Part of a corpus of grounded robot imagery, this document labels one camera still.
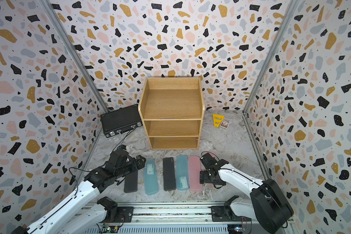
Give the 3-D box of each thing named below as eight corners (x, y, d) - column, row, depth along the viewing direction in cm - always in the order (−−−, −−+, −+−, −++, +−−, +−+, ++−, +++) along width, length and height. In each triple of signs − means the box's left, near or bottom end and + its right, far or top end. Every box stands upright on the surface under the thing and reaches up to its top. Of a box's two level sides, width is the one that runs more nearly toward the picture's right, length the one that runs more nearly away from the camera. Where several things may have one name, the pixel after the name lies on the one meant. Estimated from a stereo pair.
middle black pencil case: (164, 191, 83) (163, 190, 81) (163, 159, 96) (162, 158, 94) (176, 190, 84) (175, 188, 82) (173, 158, 97) (173, 156, 95)
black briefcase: (104, 139, 106) (100, 134, 101) (104, 117, 120) (100, 111, 115) (144, 128, 113) (142, 123, 108) (139, 108, 127) (137, 102, 122)
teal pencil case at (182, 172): (175, 190, 84) (174, 189, 82) (176, 156, 98) (176, 155, 96) (189, 190, 84) (189, 189, 83) (188, 156, 98) (188, 155, 96)
